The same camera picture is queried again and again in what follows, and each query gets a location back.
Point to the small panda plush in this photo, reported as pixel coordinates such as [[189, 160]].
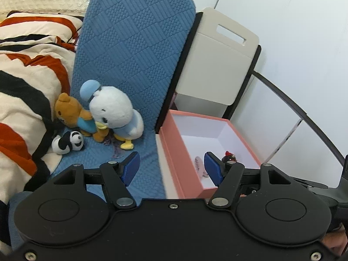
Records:
[[74, 140]]

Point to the blue quilted mat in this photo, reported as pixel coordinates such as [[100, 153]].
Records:
[[130, 46]]

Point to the white duck plush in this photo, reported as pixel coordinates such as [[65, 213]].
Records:
[[114, 108]]

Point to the person's right hand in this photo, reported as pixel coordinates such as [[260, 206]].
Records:
[[334, 243]]

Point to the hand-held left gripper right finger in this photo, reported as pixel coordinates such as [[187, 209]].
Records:
[[213, 168]]

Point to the pink cardboard box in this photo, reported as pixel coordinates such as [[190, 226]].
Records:
[[176, 155]]

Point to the brown bear plush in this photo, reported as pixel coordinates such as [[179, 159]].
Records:
[[68, 111]]

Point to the small pink trinket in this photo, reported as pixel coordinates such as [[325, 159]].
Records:
[[198, 165]]

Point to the small red black toy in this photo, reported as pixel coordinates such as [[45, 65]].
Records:
[[227, 156]]

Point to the orange black striped blanket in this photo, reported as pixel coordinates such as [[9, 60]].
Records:
[[27, 87]]

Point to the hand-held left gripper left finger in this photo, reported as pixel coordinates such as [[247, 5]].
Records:
[[130, 167]]

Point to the black curved bar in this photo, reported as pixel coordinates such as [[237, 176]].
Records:
[[310, 117]]

